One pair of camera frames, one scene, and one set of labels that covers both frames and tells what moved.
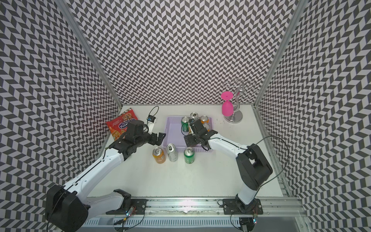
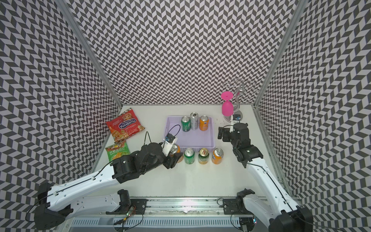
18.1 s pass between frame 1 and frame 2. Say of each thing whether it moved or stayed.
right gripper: moved
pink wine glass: stayed
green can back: stayed
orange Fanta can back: stayed
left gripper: moved
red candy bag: stayed
